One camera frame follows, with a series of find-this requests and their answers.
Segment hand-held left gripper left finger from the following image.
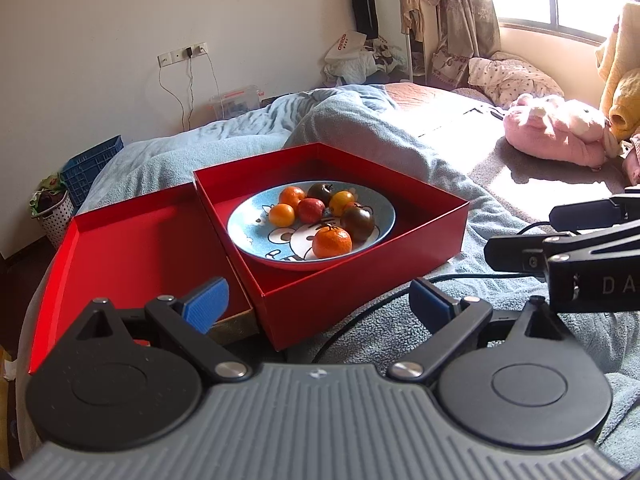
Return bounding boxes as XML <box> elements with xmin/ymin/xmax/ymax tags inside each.
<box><xmin>75</xmin><ymin>276</ymin><xmax>253</xmax><ymax>381</ymax></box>

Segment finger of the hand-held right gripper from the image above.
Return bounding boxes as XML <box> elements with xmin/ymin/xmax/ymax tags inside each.
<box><xmin>485</xmin><ymin>222</ymin><xmax>640</xmax><ymax>274</ymax></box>
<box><xmin>549</xmin><ymin>187</ymin><xmax>640</xmax><ymax>232</ymax></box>

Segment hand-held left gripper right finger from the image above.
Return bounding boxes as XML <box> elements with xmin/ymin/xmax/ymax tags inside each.
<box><xmin>387</xmin><ymin>279</ymin><xmax>571</xmax><ymax>380</ymax></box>

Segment deep red box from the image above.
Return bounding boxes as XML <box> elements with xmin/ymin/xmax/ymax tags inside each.
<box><xmin>192</xmin><ymin>142</ymin><xmax>471</xmax><ymax>352</ymax></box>

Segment blue cartoon print plate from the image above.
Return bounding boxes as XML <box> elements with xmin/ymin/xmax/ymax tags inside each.
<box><xmin>227</xmin><ymin>180</ymin><xmax>397</xmax><ymax>272</ymax></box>

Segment shallow red box lid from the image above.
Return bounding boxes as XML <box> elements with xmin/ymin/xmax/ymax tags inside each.
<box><xmin>27</xmin><ymin>182</ymin><xmax>261</xmax><ymax>376</ymax></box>

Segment reddish-brown tomato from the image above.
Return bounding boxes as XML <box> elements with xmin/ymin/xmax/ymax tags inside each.
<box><xmin>341</xmin><ymin>206</ymin><xmax>375</xmax><ymax>242</ymax></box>

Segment small orange tomato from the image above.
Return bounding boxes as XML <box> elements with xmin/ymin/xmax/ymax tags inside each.
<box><xmin>328</xmin><ymin>190</ymin><xmax>356</xmax><ymax>217</ymax></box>

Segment red fruit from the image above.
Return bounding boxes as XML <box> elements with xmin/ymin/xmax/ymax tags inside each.
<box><xmin>297</xmin><ymin>198</ymin><xmax>326</xmax><ymax>225</ymax></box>

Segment pink plush toy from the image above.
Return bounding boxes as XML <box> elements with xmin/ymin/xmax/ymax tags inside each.
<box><xmin>502</xmin><ymin>92</ymin><xmax>622</xmax><ymax>168</ymax></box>

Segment pink dotted pillow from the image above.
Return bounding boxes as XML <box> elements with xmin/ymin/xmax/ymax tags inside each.
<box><xmin>467</xmin><ymin>52</ymin><xmax>566</xmax><ymax>111</ymax></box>

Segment white perforated laundry basket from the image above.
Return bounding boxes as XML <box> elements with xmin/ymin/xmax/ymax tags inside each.
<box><xmin>31</xmin><ymin>190</ymin><xmax>76</xmax><ymax>251</ymax></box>

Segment blue plastic crate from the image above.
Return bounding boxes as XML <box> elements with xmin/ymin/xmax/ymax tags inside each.
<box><xmin>60</xmin><ymin>135</ymin><xmax>125</xmax><ymax>208</ymax></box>

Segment pink bed cover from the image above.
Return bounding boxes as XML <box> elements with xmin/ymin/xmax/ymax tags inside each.
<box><xmin>385</xmin><ymin>82</ymin><xmax>501</xmax><ymax>112</ymax></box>

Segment grey-blue blanket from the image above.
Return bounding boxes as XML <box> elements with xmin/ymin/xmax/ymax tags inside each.
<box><xmin>17</xmin><ymin>85</ymin><xmax>640</xmax><ymax>461</ymax></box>

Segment crumpled clothes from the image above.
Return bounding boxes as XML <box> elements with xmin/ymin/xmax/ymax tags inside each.
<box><xmin>29</xmin><ymin>174</ymin><xmax>68</xmax><ymax>213</ymax></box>

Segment clear storage box orange lid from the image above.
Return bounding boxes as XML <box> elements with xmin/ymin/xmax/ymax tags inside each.
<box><xmin>207</xmin><ymin>85</ymin><xmax>264</xmax><ymax>123</ymax></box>

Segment white clothes rack pole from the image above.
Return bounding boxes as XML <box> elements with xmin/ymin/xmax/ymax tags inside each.
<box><xmin>404</xmin><ymin>30</ymin><xmax>428</xmax><ymax>85</ymax></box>

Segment floral curtain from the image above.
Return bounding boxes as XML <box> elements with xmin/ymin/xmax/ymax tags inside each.
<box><xmin>430</xmin><ymin>0</ymin><xmax>502</xmax><ymax>87</ymax></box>

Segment pile of mixed clothes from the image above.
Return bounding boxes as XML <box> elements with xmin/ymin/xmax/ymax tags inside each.
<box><xmin>322</xmin><ymin>40</ymin><xmax>408</xmax><ymax>87</ymax></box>

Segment white paper bag red print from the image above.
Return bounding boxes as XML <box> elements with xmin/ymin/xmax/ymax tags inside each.
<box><xmin>325</xmin><ymin>30</ymin><xmax>391</xmax><ymax>63</ymax></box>

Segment black hanging garment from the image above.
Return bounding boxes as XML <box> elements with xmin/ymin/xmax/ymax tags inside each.
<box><xmin>351</xmin><ymin>0</ymin><xmax>380</xmax><ymax>41</ymax></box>

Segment thick black cable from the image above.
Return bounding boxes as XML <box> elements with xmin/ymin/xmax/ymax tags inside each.
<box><xmin>312</xmin><ymin>222</ymin><xmax>581</xmax><ymax>363</ymax></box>

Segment thin charger cable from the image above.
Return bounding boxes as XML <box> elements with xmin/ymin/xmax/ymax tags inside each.
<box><xmin>159</xmin><ymin>55</ymin><xmax>222</xmax><ymax>132</ymax></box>

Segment white wall socket strip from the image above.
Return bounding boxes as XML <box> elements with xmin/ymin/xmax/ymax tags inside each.
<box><xmin>157</xmin><ymin>42</ymin><xmax>208</xmax><ymax>67</ymax></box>

